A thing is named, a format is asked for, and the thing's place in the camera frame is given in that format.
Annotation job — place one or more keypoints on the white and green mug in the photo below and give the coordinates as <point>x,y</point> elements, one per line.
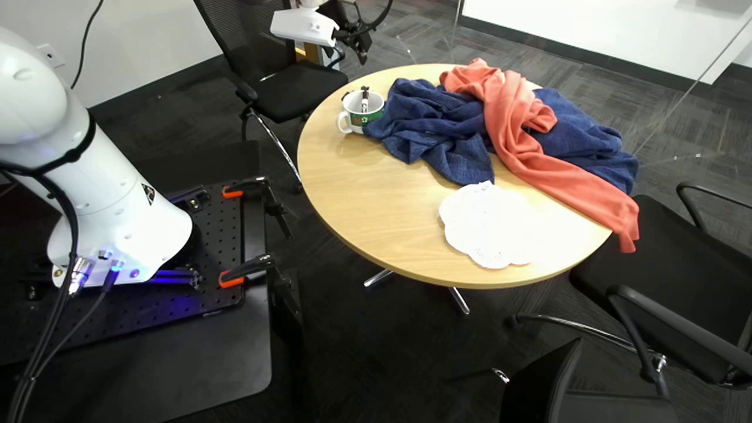
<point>354,118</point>

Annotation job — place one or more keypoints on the black marker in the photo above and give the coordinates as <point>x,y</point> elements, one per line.
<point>366,97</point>

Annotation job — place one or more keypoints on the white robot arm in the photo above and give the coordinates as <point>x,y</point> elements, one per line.
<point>126,227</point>

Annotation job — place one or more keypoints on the blue towel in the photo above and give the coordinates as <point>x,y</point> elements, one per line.
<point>448,133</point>

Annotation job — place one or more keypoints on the white doily cloth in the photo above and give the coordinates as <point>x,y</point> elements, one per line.
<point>490,224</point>

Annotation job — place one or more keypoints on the orange black clamp lower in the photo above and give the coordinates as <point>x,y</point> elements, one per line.
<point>245,272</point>

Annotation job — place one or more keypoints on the orange black clamp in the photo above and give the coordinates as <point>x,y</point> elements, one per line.
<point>245,272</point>
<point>236,188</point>

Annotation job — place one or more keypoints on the orange black clamp upper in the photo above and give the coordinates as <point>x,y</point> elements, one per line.
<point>236,188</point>

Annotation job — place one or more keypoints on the black office chair right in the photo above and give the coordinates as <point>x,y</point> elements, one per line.
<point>265,68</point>

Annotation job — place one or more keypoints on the black office chair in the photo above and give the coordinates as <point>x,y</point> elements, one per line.
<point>687,293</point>
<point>265,68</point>

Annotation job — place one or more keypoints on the black office chair far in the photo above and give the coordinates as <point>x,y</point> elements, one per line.
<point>687,293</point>

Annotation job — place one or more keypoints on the black chair tucked at table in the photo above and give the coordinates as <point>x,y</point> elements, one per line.
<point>609,367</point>

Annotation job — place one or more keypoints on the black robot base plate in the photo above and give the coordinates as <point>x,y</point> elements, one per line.
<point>226,233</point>

